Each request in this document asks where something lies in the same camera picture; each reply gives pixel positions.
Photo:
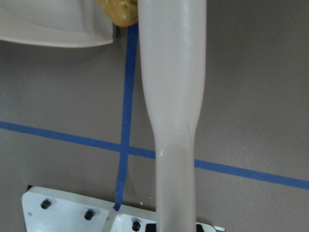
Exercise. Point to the beige hand brush black bristles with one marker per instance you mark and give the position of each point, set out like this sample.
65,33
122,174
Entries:
173,67

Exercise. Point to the brown toy potato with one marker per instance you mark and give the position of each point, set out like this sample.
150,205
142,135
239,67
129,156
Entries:
123,13

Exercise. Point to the beige plastic dustpan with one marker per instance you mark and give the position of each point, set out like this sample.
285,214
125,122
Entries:
56,23

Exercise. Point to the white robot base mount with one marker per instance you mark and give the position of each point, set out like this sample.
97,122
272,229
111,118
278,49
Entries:
50,210

